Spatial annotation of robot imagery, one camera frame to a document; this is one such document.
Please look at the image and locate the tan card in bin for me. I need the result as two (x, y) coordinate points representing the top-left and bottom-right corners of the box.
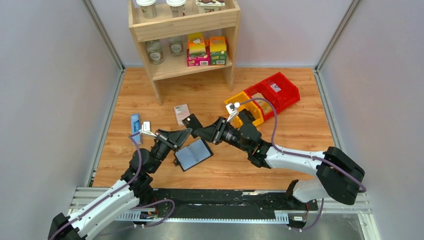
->
(252, 92), (273, 115)

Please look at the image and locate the glass jar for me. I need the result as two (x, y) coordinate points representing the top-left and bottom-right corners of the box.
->
(145, 39), (164, 65)
(168, 36), (184, 57)

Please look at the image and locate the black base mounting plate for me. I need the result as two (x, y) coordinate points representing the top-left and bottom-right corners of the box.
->
(120, 188), (319, 220)

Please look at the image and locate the pink orange snack box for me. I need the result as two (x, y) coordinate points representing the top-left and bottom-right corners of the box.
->
(186, 32), (211, 67)

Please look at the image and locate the green orange snack box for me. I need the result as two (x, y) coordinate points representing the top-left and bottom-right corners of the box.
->
(209, 36), (227, 66)

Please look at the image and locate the pink white card box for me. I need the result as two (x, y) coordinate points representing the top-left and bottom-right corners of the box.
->
(173, 104), (191, 127)

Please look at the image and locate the black leather card holder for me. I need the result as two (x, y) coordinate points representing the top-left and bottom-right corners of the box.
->
(174, 139), (214, 172)

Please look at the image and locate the red plastic bin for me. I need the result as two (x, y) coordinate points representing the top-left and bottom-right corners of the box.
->
(264, 72), (301, 110)
(244, 81), (283, 122)

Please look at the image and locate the glass jar left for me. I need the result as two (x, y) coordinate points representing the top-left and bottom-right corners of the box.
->
(145, 39), (164, 65)

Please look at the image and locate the red plastic bin middle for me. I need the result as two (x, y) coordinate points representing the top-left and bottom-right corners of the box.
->
(244, 81), (283, 122)

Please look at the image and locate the white lidded cup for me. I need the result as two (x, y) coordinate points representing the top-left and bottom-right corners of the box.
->
(136, 0), (157, 19)
(166, 0), (187, 18)

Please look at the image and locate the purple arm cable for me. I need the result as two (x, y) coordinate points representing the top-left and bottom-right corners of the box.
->
(238, 97), (368, 232)
(48, 132), (176, 240)

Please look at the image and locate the white card in bin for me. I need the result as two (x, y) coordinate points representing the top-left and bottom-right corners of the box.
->
(269, 83), (282, 93)

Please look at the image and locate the glass jar right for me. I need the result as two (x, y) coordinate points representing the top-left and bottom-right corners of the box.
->
(168, 36), (184, 57)

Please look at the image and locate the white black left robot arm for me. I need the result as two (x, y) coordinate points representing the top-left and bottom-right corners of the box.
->
(47, 128), (193, 240)

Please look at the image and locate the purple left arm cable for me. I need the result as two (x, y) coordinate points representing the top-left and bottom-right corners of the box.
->
(48, 132), (176, 240)

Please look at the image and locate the red plastic bin far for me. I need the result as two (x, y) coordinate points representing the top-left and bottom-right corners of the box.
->
(264, 72), (301, 110)

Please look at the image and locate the yellow plastic bin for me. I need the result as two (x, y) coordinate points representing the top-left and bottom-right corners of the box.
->
(224, 91), (265, 129)

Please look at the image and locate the aluminium frame rail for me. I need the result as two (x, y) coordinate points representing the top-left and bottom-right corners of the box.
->
(59, 187), (372, 240)

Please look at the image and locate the blue toothpaste box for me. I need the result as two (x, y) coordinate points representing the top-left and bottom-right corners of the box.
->
(130, 113), (143, 145)

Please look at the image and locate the chocolate pudding tub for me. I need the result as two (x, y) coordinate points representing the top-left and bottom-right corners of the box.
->
(195, 0), (225, 14)

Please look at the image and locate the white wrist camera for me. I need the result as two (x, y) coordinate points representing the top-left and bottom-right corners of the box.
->
(225, 102), (241, 123)
(139, 121), (157, 138)

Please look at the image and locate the white lidded cup middle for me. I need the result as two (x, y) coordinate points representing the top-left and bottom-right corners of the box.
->
(166, 0), (187, 18)

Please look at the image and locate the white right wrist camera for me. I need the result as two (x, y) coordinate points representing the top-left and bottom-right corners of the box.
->
(225, 102), (241, 123)

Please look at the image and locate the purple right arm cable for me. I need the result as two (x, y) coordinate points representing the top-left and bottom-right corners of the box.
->
(238, 97), (368, 232)

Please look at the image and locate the white lidded cup left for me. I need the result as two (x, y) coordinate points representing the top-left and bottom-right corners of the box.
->
(136, 0), (157, 19)

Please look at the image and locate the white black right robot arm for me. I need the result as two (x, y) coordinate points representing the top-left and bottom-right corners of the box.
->
(194, 114), (366, 205)

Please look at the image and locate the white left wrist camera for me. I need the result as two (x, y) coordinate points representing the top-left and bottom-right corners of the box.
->
(139, 121), (157, 138)

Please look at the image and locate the wooden two-tier shelf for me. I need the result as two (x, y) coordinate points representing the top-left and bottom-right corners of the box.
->
(127, 0), (242, 105)

